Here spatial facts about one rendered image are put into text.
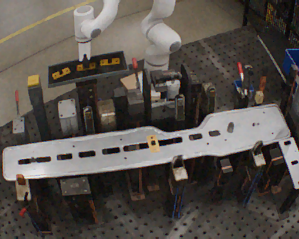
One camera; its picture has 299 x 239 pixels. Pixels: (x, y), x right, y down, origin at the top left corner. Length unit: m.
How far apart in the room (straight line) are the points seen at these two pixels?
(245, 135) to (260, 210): 0.42
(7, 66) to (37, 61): 0.36
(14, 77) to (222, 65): 1.95
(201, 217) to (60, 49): 2.40
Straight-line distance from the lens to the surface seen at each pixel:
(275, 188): 2.06
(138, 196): 1.95
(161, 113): 1.89
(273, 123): 1.91
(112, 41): 3.80
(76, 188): 1.61
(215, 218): 1.91
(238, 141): 1.80
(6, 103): 3.47
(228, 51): 2.69
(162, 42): 1.93
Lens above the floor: 2.39
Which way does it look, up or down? 50 degrees down
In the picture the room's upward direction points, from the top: 1 degrees clockwise
